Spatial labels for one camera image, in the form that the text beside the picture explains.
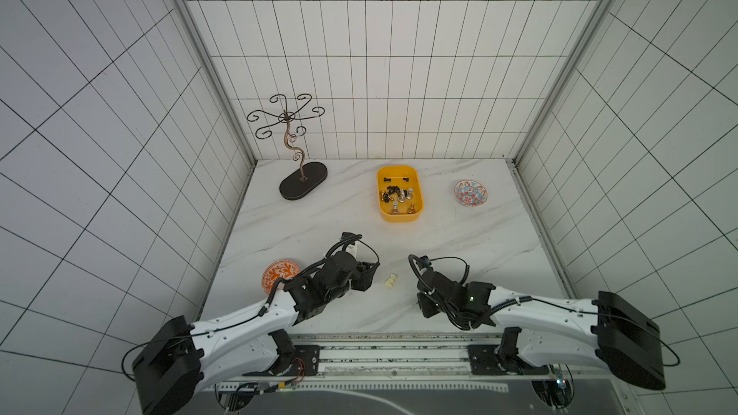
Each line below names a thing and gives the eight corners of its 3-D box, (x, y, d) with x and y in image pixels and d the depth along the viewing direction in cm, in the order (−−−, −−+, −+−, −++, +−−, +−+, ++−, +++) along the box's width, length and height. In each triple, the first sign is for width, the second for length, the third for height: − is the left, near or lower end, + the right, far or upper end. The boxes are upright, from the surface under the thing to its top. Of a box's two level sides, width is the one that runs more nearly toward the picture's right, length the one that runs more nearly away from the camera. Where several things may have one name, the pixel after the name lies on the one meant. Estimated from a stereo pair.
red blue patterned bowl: (457, 206, 106) (459, 199, 103) (452, 186, 113) (454, 180, 109) (486, 206, 106) (489, 199, 103) (479, 186, 113) (482, 180, 109)
